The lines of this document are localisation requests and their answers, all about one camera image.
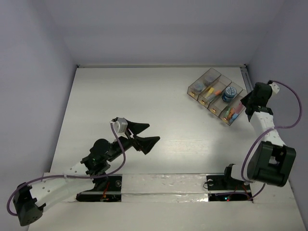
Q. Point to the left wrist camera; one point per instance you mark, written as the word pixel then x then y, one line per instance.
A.
pixel 119 125

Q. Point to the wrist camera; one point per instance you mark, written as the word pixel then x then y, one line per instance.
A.
pixel 119 125
pixel 274 86

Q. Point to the yellow highlighter body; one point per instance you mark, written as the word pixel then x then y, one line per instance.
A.
pixel 207 94

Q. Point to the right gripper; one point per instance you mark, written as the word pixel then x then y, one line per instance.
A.
pixel 245 100

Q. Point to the paperclip jar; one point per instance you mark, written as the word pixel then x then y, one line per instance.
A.
pixel 198 87
pixel 208 80

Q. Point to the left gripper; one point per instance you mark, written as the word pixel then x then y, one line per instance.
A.
pixel 134 138

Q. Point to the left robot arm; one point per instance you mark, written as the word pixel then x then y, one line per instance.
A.
pixel 31 199

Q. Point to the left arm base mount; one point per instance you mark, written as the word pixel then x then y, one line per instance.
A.
pixel 108 190

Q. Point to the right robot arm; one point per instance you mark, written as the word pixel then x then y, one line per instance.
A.
pixel 269 160

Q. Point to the blue lid pin jar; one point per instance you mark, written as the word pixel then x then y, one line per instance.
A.
pixel 229 94

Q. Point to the clear compartment organizer tray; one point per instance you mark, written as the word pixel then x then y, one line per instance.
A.
pixel 217 106

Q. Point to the pink highlighter pen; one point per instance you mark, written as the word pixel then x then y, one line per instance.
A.
pixel 238 108

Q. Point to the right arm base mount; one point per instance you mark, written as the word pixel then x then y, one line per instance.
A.
pixel 223 188

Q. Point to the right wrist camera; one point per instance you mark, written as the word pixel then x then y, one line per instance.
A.
pixel 274 86

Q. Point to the blue highlighter pen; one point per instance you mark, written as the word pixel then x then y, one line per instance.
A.
pixel 234 116

